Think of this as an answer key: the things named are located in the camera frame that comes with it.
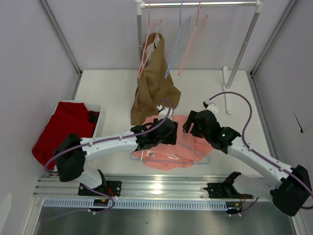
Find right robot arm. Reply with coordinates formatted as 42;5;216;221
183;110;313;216

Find red garment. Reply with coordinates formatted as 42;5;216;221
32;102;99;165

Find blue wire hanger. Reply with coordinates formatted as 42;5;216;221
164;0;191;79
130;140;212;168

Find pink hanger holding brown skirt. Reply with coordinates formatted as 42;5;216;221
135;0;162;79

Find brown skirt on hanger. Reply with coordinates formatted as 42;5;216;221
131;34;181;125

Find white plastic bin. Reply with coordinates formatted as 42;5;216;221
50;99;103;138

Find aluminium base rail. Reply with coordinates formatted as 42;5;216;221
33;173;274;201

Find slotted cable duct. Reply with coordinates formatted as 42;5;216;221
43;198;228;211

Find white metal clothes rack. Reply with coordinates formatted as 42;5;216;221
135;0;265;115

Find pink pleated skirt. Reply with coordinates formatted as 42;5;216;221
133;115;213;171

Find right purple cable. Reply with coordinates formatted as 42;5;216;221
209;92;313;216

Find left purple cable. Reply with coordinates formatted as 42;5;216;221
44;98;173;216

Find purple cable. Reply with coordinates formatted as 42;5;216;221
209;92;313;216
44;98;173;216

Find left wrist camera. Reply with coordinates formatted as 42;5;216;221
156;105;173;120

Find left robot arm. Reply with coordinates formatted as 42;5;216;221
54;118;178;196

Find pink wire hanger middle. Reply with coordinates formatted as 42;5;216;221
178;0;208;76

